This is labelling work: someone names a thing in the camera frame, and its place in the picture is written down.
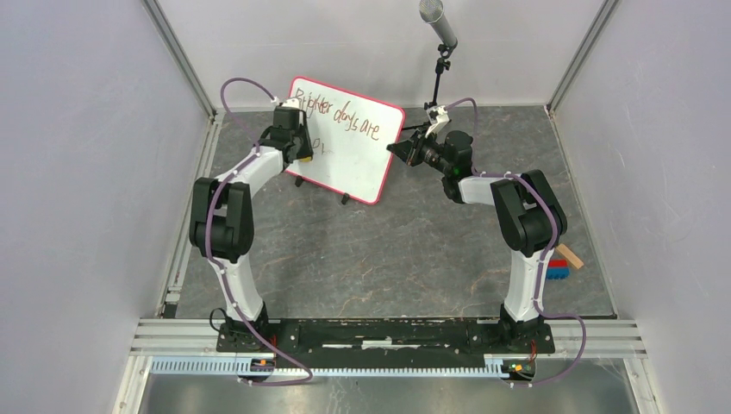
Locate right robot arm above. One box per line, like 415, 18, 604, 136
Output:
386, 129, 566, 352

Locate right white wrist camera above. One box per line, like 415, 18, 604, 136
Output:
425, 105, 450, 137

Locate red toy brick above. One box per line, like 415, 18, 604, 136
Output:
548, 260, 570, 268

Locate slotted cable duct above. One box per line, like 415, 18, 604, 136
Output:
149, 356, 535, 380

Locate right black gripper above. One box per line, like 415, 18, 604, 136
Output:
387, 126, 452, 176

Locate blue toy brick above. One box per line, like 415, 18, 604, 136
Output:
546, 267, 571, 280

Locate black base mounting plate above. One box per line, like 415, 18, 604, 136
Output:
212, 317, 556, 371

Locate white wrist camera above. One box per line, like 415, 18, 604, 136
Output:
271, 97, 301, 110
425, 105, 450, 137

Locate grey microphone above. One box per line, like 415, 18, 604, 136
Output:
418, 0, 459, 48

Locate pink framed whiteboard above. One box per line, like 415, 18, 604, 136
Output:
287, 76, 406, 205

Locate black whiteboard easel stand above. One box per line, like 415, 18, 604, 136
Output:
294, 175, 351, 205

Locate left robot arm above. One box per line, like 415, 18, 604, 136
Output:
189, 98, 313, 352

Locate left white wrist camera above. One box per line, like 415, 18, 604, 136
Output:
271, 97, 301, 110

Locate black microphone tripod stand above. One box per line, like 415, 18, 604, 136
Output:
401, 43, 456, 132

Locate wooden block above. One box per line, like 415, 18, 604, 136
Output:
555, 243, 584, 270

